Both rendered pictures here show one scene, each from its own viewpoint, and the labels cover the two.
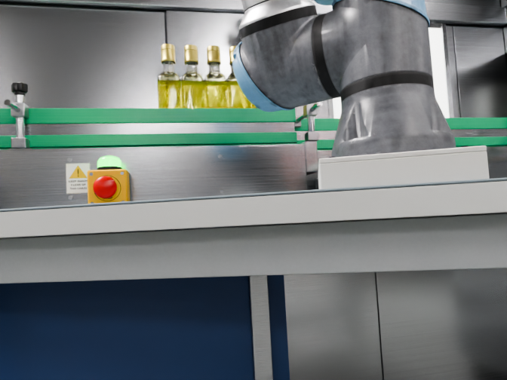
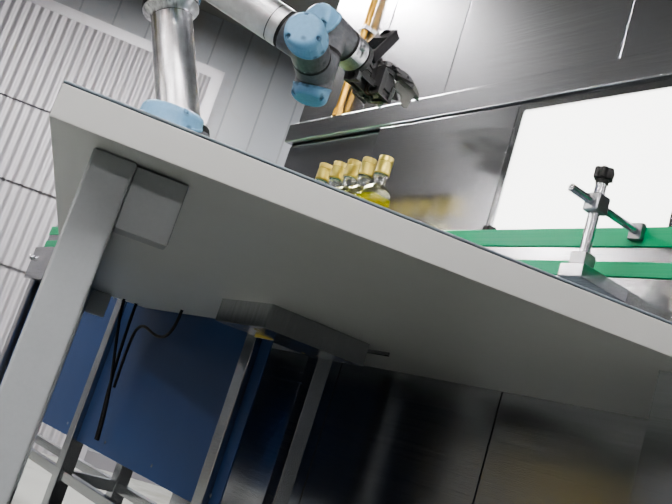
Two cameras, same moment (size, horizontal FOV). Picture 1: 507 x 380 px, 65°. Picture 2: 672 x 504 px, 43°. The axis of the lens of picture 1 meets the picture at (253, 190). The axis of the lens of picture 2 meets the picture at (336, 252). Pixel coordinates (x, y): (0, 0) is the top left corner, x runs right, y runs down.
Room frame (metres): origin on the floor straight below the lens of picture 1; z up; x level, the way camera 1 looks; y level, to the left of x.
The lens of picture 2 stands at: (0.26, -1.68, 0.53)
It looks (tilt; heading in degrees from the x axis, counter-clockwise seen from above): 12 degrees up; 67
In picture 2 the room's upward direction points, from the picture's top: 18 degrees clockwise
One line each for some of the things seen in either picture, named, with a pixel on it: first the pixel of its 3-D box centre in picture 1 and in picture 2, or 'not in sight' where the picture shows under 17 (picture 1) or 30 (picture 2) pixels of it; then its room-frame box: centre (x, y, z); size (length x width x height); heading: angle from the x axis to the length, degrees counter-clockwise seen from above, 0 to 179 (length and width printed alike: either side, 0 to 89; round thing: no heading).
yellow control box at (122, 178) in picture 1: (110, 190); not in sight; (0.76, 0.27, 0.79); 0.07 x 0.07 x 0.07; 11
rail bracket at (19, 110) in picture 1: (15, 114); not in sight; (0.74, 0.45, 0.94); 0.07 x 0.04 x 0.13; 11
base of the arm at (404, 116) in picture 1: (388, 125); not in sight; (0.51, -0.18, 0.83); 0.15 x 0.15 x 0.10
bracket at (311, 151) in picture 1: (305, 159); not in sight; (0.92, -0.13, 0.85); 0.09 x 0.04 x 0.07; 11
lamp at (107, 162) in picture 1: (109, 163); not in sight; (0.76, 0.28, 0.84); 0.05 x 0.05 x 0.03
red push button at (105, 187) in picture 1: (106, 187); not in sight; (0.71, 0.27, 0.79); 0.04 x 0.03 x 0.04; 101
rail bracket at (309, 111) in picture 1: (306, 116); not in sight; (0.91, -0.13, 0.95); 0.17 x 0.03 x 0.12; 11
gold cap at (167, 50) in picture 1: (167, 54); (324, 173); (0.97, 0.20, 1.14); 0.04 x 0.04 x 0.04
